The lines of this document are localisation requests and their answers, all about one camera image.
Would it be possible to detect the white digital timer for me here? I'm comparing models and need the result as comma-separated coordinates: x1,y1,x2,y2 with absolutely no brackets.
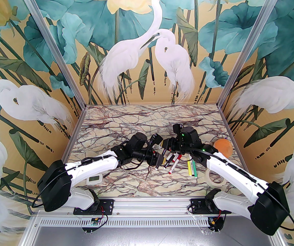
86,174,104,185

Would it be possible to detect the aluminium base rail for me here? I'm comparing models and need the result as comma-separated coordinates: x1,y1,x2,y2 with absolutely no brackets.
38,198,274,216

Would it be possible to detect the grey metal panel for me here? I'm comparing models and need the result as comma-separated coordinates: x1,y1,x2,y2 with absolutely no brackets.
21,226,283,246

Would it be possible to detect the clear plastic bag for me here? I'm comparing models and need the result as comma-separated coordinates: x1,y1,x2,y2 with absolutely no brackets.
199,226,215,238

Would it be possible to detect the orange round sponge ball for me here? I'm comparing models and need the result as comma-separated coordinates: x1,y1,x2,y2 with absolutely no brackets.
214,138,233,158

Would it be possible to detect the white perforated cable tray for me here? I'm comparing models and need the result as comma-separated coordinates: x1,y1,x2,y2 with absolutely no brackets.
34,216,242,227

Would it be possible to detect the white marker pen red end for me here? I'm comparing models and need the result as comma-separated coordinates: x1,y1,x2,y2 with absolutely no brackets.
168,155,182,174

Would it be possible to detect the white masking tape roll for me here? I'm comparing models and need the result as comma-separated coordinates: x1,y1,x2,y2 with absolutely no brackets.
205,168,225,188

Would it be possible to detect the aluminium corner post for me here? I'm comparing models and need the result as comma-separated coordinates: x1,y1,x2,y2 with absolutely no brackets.
17,0,88,107
217,0,287,108

